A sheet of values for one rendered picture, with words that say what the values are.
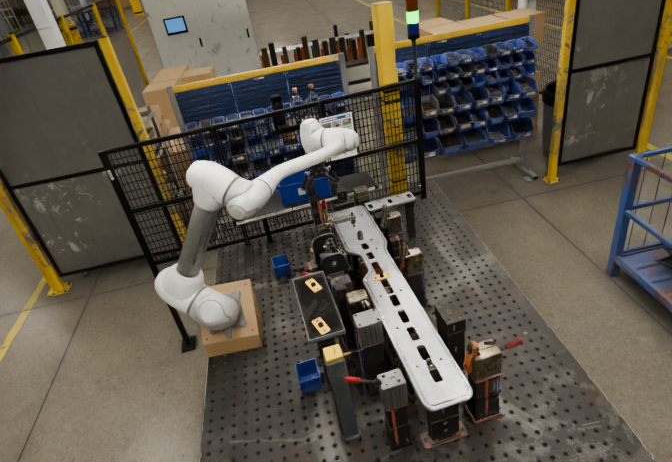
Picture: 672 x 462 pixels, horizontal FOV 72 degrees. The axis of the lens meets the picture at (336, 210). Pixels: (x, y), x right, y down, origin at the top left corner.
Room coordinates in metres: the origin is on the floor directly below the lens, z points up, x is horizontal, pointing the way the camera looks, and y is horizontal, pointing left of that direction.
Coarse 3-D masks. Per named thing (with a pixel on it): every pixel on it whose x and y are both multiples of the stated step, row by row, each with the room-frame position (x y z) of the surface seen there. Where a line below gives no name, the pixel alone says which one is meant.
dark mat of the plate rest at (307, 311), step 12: (312, 276) 1.55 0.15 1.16; (300, 288) 1.49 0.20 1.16; (324, 288) 1.46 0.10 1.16; (300, 300) 1.41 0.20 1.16; (312, 300) 1.40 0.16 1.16; (324, 300) 1.39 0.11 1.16; (312, 312) 1.33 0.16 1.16; (324, 312) 1.32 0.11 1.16; (336, 312) 1.31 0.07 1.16; (312, 324) 1.27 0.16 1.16; (336, 324) 1.25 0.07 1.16; (312, 336) 1.21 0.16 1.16
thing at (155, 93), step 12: (168, 72) 6.64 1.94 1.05; (180, 72) 6.50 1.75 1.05; (192, 72) 6.37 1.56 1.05; (204, 72) 6.25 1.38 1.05; (156, 84) 6.06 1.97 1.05; (168, 84) 5.94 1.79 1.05; (180, 84) 6.17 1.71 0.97; (144, 96) 5.77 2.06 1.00; (156, 96) 5.77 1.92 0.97; (168, 96) 5.77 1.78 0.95; (168, 108) 5.77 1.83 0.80
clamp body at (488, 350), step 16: (480, 352) 1.09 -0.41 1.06; (496, 352) 1.08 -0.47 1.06; (480, 368) 1.06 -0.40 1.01; (496, 368) 1.07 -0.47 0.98; (480, 384) 1.07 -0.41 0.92; (496, 384) 1.08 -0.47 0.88; (480, 400) 1.06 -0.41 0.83; (496, 400) 1.07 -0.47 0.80; (480, 416) 1.07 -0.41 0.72; (496, 416) 1.07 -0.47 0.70
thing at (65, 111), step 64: (0, 64) 3.46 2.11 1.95; (64, 64) 3.48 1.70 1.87; (0, 128) 3.45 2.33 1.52; (64, 128) 3.47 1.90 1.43; (128, 128) 3.51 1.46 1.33; (0, 192) 3.41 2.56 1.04; (64, 192) 3.46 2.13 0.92; (128, 192) 3.50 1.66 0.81; (64, 256) 3.45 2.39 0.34; (128, 256) 3.51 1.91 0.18
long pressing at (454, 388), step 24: (336, 216) 2.25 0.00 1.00; (360, 216) 2.20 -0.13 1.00; (360, 240) 1.97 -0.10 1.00; (384, 240) 1.94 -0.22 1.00; (384, 264) 1.74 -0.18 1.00; (384, 288) 1.58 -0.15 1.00; (408, 288) 1.55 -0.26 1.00; (384, 312) 1.43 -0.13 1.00; (408, 312) 1.40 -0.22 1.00; (408, 336) 1.28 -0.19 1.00; (432, 336) 1.26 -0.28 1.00; (408, 360) 1.16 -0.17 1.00; (432, 360) 1.14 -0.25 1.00; (432, 384) 1.04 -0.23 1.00; (456, 384) 1.03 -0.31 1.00; (432, 408) 0.95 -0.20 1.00
